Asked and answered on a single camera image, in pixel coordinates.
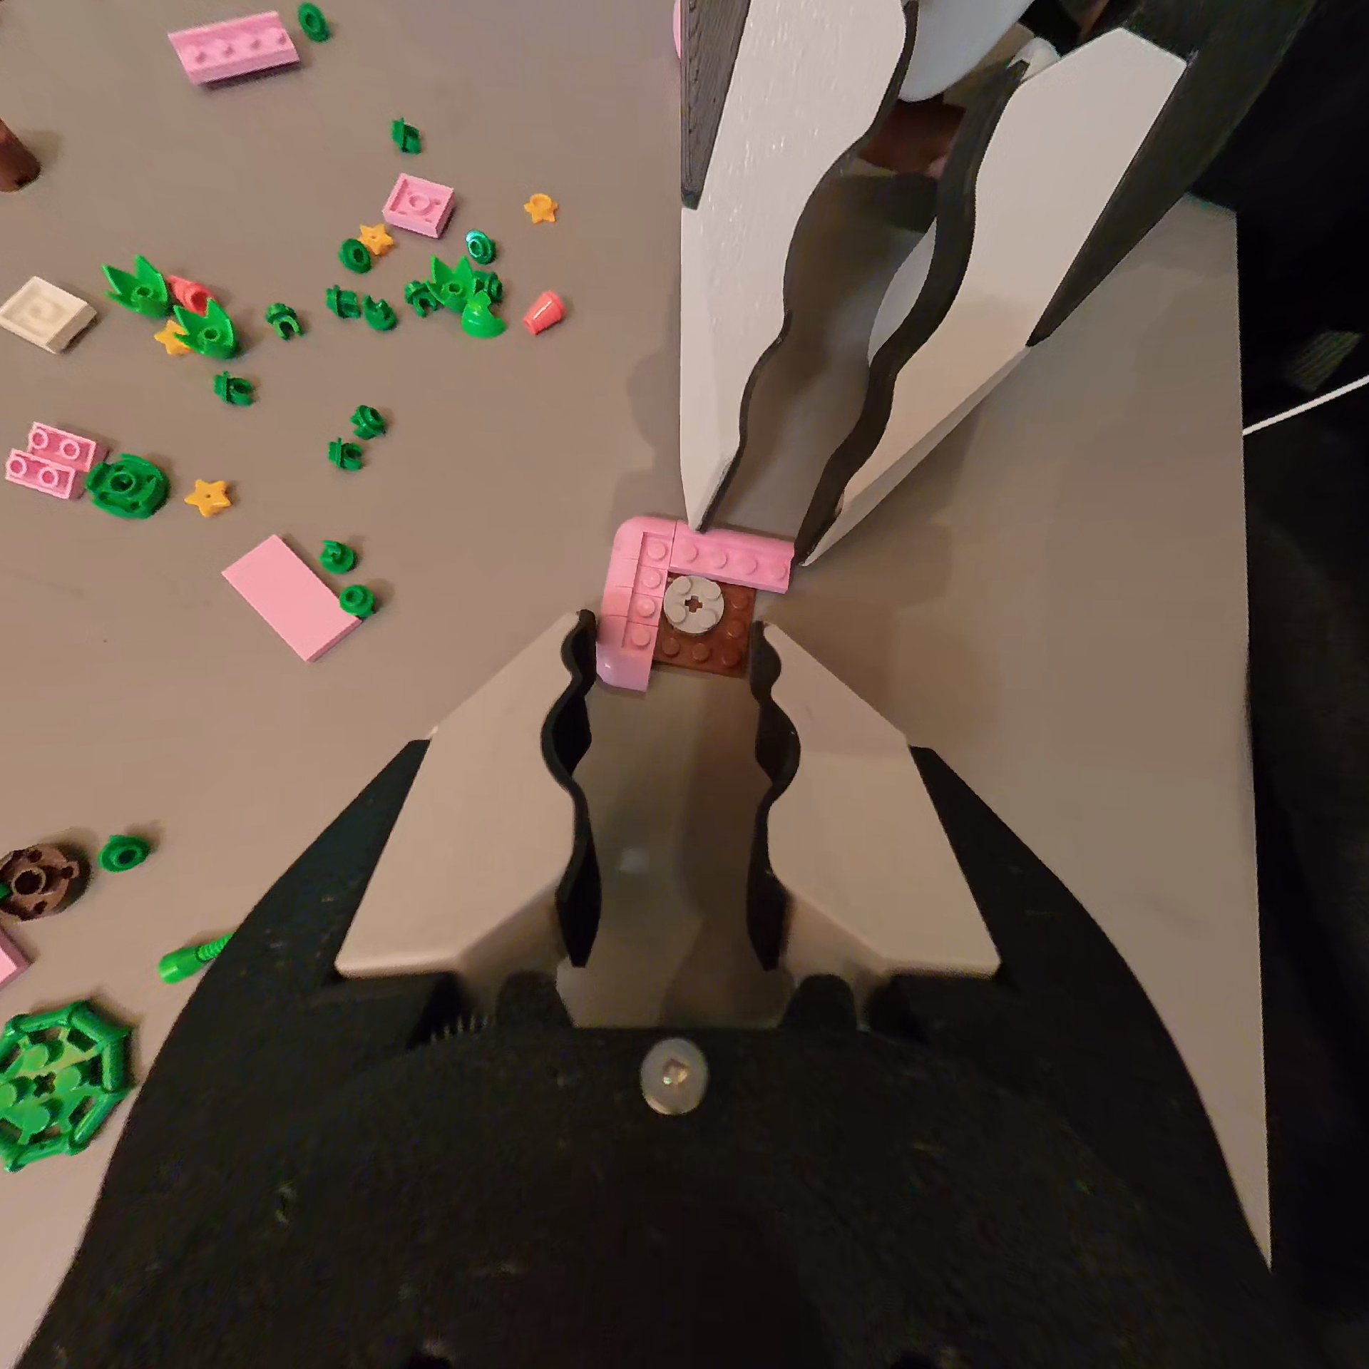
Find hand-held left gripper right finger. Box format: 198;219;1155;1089
746;621;1003;983

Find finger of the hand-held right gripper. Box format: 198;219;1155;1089
677;0;923;532
793;27;1190;567

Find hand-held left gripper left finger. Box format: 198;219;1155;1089
335;608;601;991

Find brown square plate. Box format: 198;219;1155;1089
652;577;754;681

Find pink studded plate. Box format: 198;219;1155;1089
197;10;303;85

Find person's right hand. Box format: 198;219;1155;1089
859;96;971;178

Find scattered small green clips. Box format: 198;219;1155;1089
213;114;443;620

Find green stick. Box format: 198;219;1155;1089
156;930;234;985

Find large pink smooth tile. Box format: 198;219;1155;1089
223;536;365;664

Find pink square single-stud plate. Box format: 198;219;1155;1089
384;171;455;237

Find brown round plate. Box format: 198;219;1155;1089
0;844;91;919

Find green web piece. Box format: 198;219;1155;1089
0;1002;135;1171

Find green round flower plate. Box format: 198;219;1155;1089
86;455;171;518

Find white square tile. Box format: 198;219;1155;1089
0;275;99;354

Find white cable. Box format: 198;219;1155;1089
1243;373;1369;434

